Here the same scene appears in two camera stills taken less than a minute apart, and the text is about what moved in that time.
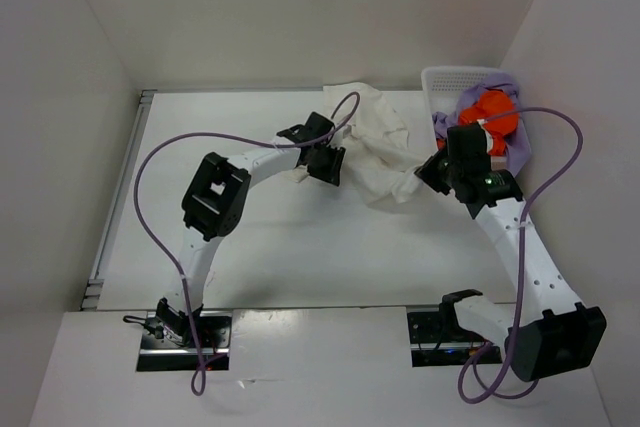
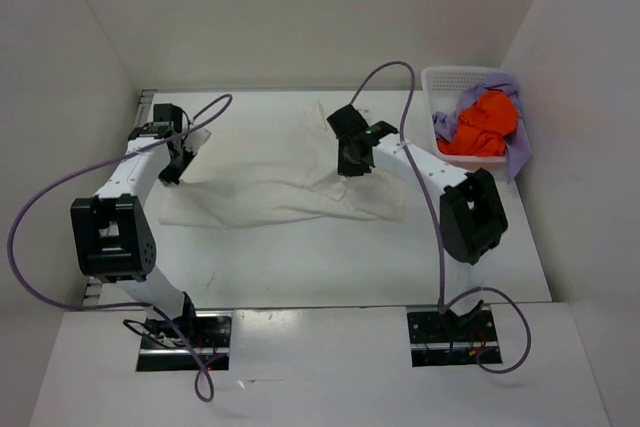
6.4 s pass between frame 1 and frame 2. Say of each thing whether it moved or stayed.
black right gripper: moved
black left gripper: moved
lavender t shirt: stayed
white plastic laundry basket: stayed
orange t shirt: stayed
